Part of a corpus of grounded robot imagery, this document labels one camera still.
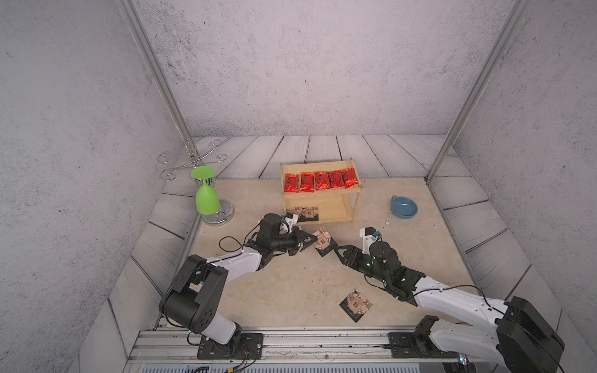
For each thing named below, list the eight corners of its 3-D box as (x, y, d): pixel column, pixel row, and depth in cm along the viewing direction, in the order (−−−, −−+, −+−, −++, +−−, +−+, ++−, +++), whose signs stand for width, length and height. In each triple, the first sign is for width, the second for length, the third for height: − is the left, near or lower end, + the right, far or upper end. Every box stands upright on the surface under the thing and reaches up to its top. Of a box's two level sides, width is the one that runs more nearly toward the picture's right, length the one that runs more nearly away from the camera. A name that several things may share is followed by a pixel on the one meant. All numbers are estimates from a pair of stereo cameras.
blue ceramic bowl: (394, 219, 107) (396, 215, 104) (388, 201, 114) (390, 197, 111) (418, 219, 107) (421, 215, 104) (411, 201, 114) (414, 196, 111)
